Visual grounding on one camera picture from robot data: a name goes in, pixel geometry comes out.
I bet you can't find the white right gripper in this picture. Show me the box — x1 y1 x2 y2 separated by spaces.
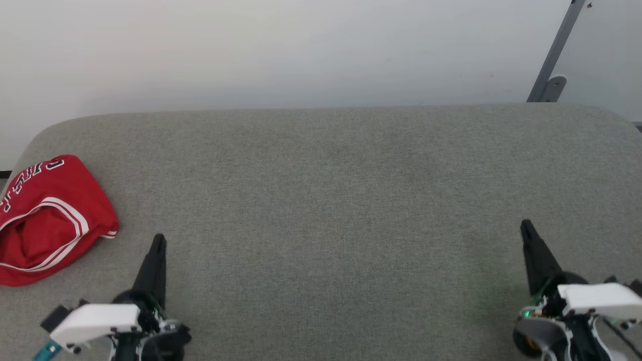
513 220 642 361

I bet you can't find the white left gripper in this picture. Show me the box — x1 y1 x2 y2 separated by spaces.
49 234 192 361

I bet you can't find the red white jersey shirt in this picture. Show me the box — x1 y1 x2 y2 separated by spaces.
0 154 120 287

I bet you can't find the grey fabric sofa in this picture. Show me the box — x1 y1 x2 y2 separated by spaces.
0 103 642 361

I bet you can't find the teal cable connector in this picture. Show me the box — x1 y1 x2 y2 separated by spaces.
33 340 62 361

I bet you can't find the grey metal pole with bracket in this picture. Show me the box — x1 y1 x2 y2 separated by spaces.
526 0 587 103

